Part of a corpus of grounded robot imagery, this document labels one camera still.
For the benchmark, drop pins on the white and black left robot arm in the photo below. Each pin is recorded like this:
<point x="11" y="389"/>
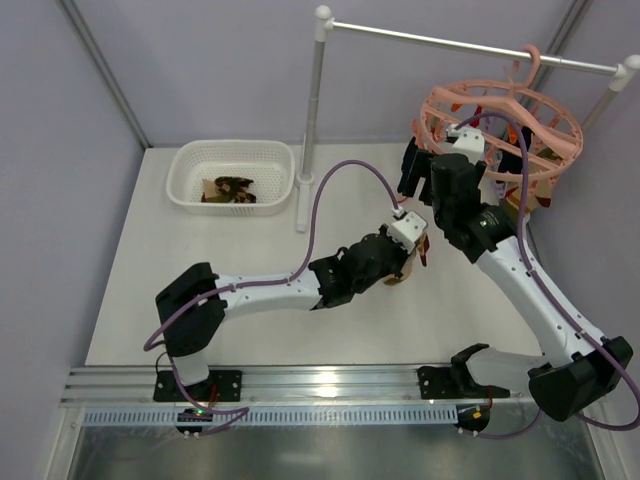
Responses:
<point x="194" y="306"/>

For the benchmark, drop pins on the navy sock beige toe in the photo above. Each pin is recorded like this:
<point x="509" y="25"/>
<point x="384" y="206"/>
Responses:
<point x="511" y="163"/>

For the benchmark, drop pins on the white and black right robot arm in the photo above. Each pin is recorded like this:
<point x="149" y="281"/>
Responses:
<point x="578" y="364"/>

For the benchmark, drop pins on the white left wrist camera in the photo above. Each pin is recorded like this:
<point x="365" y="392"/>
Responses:
<point x="408" y="230"/>

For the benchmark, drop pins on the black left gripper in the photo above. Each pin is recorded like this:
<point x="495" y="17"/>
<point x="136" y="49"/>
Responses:
<point x="400" y="261"/>

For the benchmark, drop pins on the pink round clip hanger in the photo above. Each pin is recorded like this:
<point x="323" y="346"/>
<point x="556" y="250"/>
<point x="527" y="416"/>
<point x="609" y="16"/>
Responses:
<point x="500" y="109"/>

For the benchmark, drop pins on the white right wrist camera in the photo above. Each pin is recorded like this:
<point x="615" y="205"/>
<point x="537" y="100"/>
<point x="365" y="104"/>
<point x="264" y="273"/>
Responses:
<point x="466" y="141"/>

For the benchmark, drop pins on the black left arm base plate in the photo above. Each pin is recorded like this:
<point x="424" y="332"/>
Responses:
<point x="222" y="385"/>

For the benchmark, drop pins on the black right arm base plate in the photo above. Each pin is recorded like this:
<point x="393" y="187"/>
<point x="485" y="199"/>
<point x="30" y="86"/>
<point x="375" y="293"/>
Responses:
<point x="447" y="382"/>

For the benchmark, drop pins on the brown argyle sock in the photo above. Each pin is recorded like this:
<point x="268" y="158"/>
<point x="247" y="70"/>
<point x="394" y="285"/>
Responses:
<point x="241" y="189"/>
<point x="220" y="190"/>

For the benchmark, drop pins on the silver white clothes rack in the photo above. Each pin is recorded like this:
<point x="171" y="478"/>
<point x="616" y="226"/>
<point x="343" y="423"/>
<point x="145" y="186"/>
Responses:
<point x="621" y="75"/>

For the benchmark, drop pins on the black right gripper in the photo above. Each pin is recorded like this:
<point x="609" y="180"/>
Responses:
<point x="425" y="176"/>

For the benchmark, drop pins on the white perforated plastic basket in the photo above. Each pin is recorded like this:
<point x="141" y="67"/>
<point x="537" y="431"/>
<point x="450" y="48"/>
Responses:
<point x="270" y="164"/>

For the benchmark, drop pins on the aluminium mounting rail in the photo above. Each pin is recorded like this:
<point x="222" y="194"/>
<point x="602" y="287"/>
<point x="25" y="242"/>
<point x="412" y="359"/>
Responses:
<point x="135" y="385"/>

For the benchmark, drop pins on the grey slotted cable duct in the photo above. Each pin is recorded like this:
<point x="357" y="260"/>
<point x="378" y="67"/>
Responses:
<point x="280" y="415"/>

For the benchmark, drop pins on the beige striped ribbed sock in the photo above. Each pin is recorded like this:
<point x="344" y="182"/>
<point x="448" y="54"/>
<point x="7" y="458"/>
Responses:
<point x="539" y="193"/>

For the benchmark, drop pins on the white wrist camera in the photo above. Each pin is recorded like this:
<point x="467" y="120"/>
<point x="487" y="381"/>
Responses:
<point x="466" y="141"/>
<point x="408" y="230"/>

